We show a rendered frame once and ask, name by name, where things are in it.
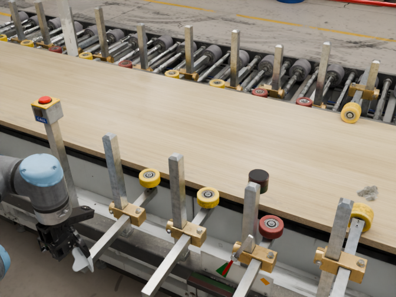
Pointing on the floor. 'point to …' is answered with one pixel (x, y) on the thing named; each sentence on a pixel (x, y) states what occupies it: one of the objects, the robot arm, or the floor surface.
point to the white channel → (67, 27)
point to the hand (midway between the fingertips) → (75, 259)
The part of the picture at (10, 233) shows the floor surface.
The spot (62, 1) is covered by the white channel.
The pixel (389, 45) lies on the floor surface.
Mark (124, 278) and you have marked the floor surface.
